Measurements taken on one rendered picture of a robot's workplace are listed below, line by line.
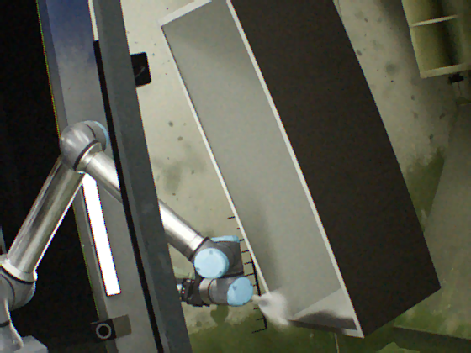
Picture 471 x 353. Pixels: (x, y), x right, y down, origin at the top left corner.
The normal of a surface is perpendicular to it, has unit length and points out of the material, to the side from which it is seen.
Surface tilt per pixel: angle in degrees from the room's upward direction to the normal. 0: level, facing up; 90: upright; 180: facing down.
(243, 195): 90
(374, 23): 90
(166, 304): 90
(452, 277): 57
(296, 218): 90
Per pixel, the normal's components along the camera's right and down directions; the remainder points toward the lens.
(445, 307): -0.87, -0.36
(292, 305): 0.43, -0.19
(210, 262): -0.17, 0.15
